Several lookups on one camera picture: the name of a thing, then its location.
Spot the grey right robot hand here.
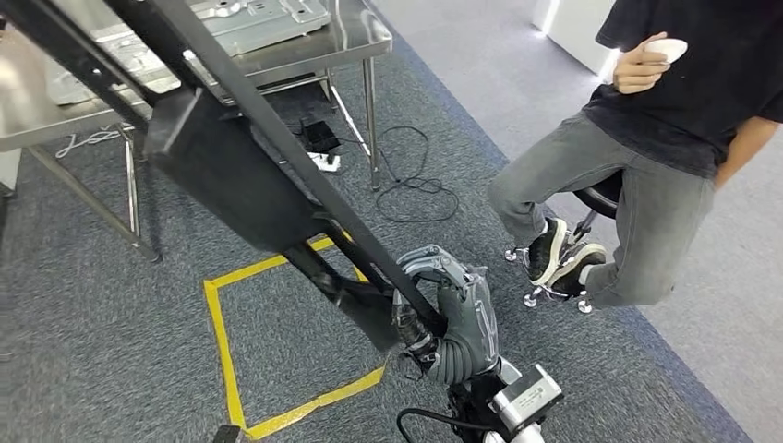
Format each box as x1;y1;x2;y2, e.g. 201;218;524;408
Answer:
391;244;500;366

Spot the person's hand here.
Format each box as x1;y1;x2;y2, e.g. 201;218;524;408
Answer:
612;31;671;96

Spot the white handheld device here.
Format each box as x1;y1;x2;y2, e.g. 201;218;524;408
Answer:
642;37;690;66

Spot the black plastic plate frame part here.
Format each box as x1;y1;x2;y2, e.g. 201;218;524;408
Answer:
0;0;448;354

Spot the stainless steel workbench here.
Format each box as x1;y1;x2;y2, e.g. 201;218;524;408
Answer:
0;0;394;264

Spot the white cabinet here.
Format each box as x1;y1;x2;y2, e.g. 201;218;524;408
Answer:
530;0;620;78

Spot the black rolling stool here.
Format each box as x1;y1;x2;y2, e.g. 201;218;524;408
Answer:
503;170;626;316

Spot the person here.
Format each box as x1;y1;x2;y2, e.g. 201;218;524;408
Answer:
487;0;783;311

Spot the white power strip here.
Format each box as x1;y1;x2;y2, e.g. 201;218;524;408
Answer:
306;151;343;174

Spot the black power adapter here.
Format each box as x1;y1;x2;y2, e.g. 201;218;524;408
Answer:
299;119;343;155

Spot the yellow floor tape square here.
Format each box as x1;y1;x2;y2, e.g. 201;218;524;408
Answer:
202;233;387;442

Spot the stamped grey metal panel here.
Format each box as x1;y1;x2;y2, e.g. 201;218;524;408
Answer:
45;0;332;106

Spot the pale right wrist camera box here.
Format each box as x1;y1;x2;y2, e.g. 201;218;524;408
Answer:
490;364;564;433

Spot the thin black camera cable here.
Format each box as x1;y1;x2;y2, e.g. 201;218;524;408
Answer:
396;407;492;443

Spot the thin black floor cable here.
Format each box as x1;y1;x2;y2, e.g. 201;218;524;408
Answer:
338;125;461;225

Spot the tangled white cord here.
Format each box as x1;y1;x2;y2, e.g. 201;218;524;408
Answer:
54;125;125;161

